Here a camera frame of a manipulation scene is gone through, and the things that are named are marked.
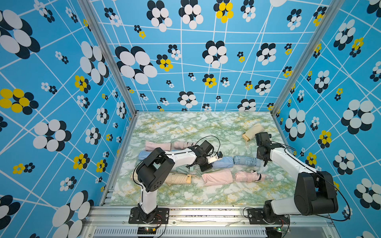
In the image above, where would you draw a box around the beige sleeved umbrella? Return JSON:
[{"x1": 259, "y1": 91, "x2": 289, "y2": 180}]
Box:
[{"x1": 242, "y1": 124, "x2": 265, "y2": 142}]

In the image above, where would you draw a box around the mint green umbrella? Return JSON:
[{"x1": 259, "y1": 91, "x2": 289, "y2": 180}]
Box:
[{"x1": 176, "y1": 165, "x2": 196, "y2": 175}]

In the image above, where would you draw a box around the pink sleeved umbrella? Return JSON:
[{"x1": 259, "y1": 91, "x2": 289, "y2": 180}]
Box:
[
  {"x1": 145, "y1": 141, "x2": 171, "y2": 151},
  {"x1": 202, "y1": 169, "x2": 234, "y2": 186}
]

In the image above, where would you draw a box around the blue sleeved umbrella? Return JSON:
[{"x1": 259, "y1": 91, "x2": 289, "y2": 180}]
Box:
[
  {"x1": 212, "y1": 157, "x2": 234, "y2": 169},
  {"x1": 138, "y1": 151, "x2": 151, "y2": 160}
]

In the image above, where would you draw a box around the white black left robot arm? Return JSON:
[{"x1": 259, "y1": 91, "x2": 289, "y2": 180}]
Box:
[{"x1": 133, "y1": 140, "x2": 223, "y2": 223}]

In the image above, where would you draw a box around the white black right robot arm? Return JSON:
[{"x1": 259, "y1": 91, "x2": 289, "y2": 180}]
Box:
[{"x1": 255, "y1": 132, "x2": 338, "y2": 223}]

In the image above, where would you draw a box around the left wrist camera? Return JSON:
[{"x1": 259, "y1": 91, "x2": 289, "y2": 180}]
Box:
[{"x1": 207, "y1": 151, "x2": 223, "y2": 164}]

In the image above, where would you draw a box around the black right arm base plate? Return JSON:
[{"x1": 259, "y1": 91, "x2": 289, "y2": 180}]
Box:
[{"x1": 243, "y1": 207, "x2": 290, "y2": 226}]

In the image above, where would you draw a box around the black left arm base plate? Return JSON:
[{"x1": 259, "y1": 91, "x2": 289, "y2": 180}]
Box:
[{"x1": 129, "y1": 207, "x2": 170, "y2": 225}]

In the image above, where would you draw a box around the aluminium front rail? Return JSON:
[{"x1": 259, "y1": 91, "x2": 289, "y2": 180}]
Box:
[{"x1": 81, "y1": 206, "x2": 339, "y2": 238}]

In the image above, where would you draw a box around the aluminium corner post right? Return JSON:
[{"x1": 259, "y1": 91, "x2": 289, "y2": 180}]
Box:
[{"x1": 271, "y1": 0, "x2": 345, "y2": 118}]

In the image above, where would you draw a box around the aluminium corner post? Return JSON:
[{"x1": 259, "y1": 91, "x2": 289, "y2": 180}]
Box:
[
  {"x1": 271, "y1": 0, "x2": 345, "y2": 118},
  {"x1": 78, "y1": 0, "x2": 137, "y2": 117}
]

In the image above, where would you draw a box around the aluminium corner post left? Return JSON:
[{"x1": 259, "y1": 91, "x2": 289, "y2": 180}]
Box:
[{"x1": 78, "y1": 0, "x2": 137, "y2": 117}]

